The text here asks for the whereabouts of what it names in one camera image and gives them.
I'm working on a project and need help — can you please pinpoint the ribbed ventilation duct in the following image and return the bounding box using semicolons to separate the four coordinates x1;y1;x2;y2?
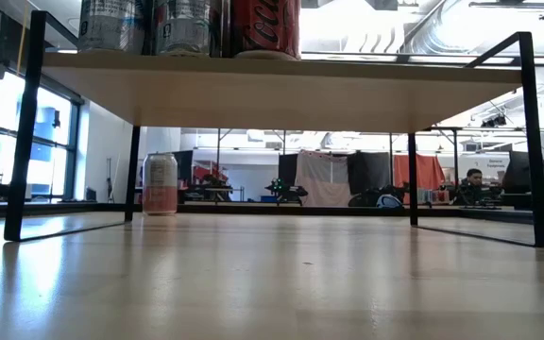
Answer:
401;4;448;54

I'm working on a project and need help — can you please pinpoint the orange hanging cloth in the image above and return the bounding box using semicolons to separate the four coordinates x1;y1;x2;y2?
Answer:
392;153;447;191

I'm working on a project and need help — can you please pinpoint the white blue round object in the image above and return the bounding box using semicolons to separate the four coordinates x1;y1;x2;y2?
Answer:
376;193;403;210

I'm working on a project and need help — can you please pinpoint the tall white blue energy can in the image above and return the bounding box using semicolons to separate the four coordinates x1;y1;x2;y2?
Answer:
76;0;148;55

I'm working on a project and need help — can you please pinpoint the background robot with green light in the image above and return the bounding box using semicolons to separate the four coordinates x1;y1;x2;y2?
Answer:
264;178;309;206

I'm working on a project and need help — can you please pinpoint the red cola can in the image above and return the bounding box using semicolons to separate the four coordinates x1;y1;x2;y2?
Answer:
230;0;302;61

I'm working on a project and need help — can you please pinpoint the person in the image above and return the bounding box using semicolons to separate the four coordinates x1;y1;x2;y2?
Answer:
455;167;490;205

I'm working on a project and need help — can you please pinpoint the short white pink can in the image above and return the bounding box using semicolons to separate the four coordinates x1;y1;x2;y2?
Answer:
142;152;179;217

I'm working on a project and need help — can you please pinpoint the light grey hanging cloth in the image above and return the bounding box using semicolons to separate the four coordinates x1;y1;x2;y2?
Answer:
295;149;349;208

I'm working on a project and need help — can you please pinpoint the large glass window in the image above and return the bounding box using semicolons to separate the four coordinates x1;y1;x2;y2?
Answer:
0;70;82;203

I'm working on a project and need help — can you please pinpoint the thin yellow cord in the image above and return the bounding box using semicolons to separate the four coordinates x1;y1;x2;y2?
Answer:
15;0;30;77

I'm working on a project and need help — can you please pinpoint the black background screen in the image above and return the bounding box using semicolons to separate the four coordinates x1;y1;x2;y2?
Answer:
278;153;299;188

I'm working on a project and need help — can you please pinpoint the white cabinet box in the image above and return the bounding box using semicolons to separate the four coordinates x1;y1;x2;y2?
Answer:
469;153;513;179

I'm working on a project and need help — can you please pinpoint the wooden shelf with black frame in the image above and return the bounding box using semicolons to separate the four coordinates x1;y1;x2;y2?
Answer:
3;9;544;248

